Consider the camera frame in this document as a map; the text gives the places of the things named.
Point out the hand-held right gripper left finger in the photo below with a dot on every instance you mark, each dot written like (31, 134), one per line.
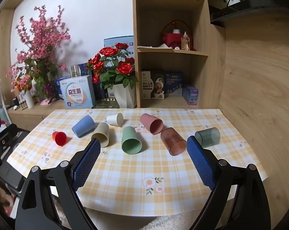
(87, 163)

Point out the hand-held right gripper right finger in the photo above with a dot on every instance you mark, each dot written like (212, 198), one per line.
(200, 163)

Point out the translucent grey cup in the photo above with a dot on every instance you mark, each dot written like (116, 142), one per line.
(209, 136)

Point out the beige cup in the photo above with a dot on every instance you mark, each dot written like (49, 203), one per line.
(101, 131)

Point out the small red cup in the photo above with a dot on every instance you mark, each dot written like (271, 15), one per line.
(59, 138)

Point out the blue cup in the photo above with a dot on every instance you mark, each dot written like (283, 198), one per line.
(83, 125)

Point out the translucent brown cup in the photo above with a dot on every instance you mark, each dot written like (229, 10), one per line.
(171, 139)

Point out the green cup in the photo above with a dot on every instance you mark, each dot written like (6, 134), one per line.
(130, 139)

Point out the small white cup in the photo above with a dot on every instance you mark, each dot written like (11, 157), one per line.
(114, 119)

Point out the pink cup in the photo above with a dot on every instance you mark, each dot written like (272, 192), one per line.
(149, 122)

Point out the yellow checkered floral tablecloth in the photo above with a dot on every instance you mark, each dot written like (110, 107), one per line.
(134, 170)

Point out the small purple box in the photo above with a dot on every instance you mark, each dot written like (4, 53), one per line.
(190, 95)

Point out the white and blue carton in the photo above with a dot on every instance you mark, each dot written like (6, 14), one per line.
(75, 93)

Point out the dark blue illustrated box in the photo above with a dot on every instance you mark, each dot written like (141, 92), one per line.
(174, 83)

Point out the white slim vase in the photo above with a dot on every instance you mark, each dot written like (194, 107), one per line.
(29, 100)

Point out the white and black snack box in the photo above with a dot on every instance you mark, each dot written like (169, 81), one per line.
(152, 85)

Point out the clear glass tumbler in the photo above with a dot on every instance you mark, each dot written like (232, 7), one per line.
(75, 71)

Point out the red rose plant white pot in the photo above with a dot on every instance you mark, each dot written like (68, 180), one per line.
(122, 69)

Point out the wooden shelf unit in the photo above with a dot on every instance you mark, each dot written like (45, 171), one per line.
(169, 60)

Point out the clear perfume bottle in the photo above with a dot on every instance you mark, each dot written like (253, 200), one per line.
(185, 42)

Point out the tall blue and white box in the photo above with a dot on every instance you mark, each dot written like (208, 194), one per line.
(111, 43)

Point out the folded white cloth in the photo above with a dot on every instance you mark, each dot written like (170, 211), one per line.
(154, 46)

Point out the red gift basket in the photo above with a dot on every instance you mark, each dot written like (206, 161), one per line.
(170, 39)

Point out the pink artificial blossom branches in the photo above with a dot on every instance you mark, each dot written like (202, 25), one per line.
(43, 43)

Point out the dark wall shelf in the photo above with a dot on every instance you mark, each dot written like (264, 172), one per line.
(245, 12)

